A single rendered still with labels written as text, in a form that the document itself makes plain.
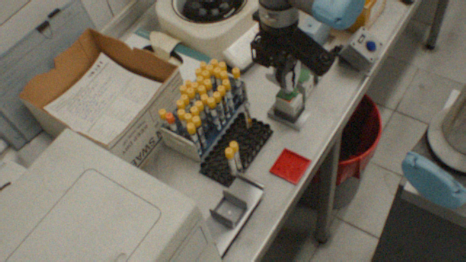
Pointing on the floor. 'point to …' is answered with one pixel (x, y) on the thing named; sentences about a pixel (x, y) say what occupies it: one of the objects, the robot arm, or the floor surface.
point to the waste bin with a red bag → (359, 149)
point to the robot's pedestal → (418, 235)
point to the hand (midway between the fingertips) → (291, 89)
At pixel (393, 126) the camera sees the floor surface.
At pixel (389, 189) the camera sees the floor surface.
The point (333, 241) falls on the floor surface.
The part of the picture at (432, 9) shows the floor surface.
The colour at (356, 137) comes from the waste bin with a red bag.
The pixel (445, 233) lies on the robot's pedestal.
